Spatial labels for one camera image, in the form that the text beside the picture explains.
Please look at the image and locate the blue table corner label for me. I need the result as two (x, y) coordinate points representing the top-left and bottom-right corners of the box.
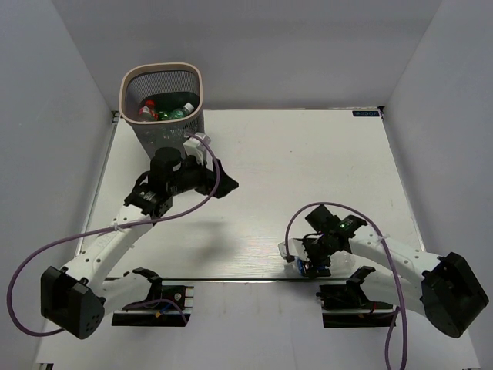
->
(352, 110), (380, 117)

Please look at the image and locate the clear bottle red label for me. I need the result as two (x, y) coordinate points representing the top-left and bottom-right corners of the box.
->
(138, 99), (159, 122)

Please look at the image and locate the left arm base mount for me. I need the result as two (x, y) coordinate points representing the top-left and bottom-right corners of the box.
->
(111, 284), (194, 328)

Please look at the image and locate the grey bin with beige rim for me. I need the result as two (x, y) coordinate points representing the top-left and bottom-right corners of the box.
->
(119, 62), (205, 157)

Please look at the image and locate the green bottle with green cap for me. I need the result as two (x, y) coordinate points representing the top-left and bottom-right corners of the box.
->
(158, 109), (188, 121)

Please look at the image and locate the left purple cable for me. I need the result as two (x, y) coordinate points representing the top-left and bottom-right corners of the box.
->
(7, 132), (223, 337)

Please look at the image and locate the clear bottle with white cap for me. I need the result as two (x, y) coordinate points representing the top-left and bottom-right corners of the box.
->
(182, 103), (195, 116)

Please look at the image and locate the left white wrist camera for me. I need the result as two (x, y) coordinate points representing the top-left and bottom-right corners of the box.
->
(183, 133), (211, 165)

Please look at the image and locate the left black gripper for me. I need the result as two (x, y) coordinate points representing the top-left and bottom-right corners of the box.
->
(168, 151), (239, 199)

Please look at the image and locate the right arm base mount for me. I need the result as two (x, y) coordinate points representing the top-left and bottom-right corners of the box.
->
(316, 266), (394, 328)

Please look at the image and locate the clear bottle blue label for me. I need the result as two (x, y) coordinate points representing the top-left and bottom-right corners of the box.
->
(277, 237), (357, 279)

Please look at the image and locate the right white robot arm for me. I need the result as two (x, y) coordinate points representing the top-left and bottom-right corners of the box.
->
(296, 204), (489, 338)

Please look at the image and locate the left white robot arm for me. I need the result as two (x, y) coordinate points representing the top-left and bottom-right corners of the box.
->
(41, 148), (239, 339)

